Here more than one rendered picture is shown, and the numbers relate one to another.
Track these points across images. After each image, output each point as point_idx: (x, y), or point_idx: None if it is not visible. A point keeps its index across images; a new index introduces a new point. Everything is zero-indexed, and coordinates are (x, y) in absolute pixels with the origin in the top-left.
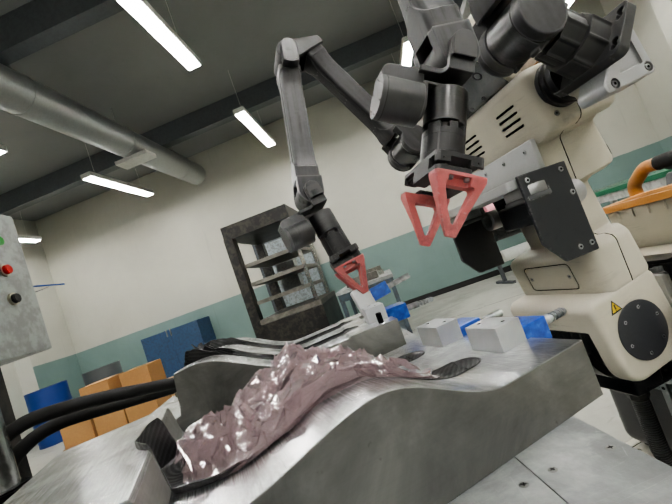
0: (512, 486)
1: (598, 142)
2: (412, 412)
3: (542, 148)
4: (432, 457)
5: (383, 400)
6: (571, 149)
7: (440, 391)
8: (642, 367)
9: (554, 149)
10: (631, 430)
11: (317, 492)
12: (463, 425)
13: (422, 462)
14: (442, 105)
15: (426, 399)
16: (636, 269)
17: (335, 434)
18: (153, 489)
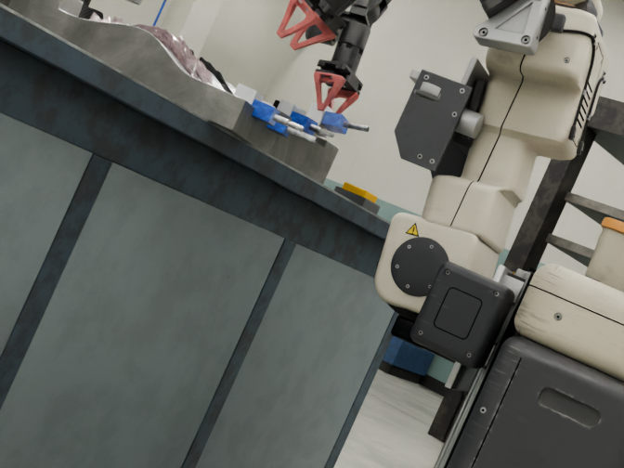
0: None
1: (556, 114)
2: (149, 46)
3: (496, 78)
4: (141, 68)
5: (144, 32)
6: (523, 99)
7: (165, 51)
8: (391, 289)
9: (506, 87)
10: None
11: (101, 36)
12: (162, 71)
13: (137, 65)
14: None
15: (158, 48)
16: (461, 223)
17: (121, 26)
18: (71, 3)
